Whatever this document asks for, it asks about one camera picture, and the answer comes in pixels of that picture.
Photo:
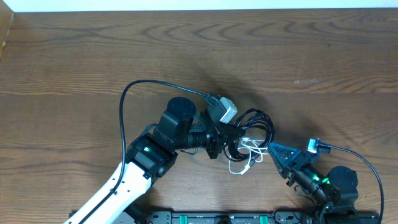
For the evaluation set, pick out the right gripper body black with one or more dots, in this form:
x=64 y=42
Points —
x=301 y=167

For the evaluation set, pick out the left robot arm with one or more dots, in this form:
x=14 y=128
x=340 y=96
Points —
x=197 y=137

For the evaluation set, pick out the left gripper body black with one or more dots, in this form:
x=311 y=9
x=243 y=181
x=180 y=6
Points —
x=214 y=144

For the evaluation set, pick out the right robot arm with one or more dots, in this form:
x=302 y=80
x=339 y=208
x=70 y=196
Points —
x=334 y=194

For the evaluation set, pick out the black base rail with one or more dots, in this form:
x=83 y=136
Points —
x=167 y=217

